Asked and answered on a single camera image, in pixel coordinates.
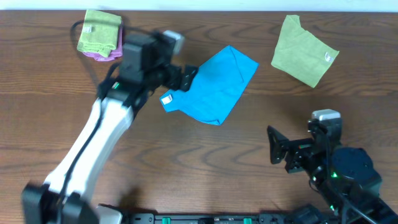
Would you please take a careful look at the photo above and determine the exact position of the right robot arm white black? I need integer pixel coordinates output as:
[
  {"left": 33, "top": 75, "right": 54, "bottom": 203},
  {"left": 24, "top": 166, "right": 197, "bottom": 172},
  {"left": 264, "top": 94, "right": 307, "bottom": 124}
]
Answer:
[{"left": 267, "top": 118, "right": 397, "bottom": 223}]

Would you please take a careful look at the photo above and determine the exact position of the green folded cloth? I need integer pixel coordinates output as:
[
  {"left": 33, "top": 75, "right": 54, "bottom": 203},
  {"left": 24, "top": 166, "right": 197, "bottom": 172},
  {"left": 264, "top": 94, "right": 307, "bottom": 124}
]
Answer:
[{"left": 77, "top": 9, "right": 122, "bottom": 57}]

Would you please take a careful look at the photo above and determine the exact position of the pink folded cloth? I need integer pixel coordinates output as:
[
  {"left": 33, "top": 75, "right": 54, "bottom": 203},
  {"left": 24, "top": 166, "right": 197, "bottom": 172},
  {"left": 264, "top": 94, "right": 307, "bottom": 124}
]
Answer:
[{"left": 83, "top": 27, "right": 123, "bottom": 62}]

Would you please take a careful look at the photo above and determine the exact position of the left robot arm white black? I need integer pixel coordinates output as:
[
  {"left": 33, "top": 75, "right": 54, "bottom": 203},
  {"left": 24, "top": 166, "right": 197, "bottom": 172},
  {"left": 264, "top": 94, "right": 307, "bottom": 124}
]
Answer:
[{"left": 21, "top": 30, "right": 198, "bottom": 224}]

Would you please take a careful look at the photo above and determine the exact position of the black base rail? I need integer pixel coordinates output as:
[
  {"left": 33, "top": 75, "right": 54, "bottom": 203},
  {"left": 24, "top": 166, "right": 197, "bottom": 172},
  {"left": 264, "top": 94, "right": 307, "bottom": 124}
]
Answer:
[{"left": 121, "top": 213, "right": 310, "bottom": 224}]

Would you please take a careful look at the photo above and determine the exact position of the green cloth unfolded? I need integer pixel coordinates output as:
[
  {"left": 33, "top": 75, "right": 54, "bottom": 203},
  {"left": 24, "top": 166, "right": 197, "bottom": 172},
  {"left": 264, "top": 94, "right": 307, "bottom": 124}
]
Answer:
[{"left": 271, "top": 15, "right": 339, "bottom": 88}]

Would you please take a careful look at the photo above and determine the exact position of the blue microfiber cloth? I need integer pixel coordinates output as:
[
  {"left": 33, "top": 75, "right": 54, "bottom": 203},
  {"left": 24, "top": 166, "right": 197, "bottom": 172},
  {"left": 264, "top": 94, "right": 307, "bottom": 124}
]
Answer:
[{"left": 160, "top": 45, "right": 259, "bottom": 126}]

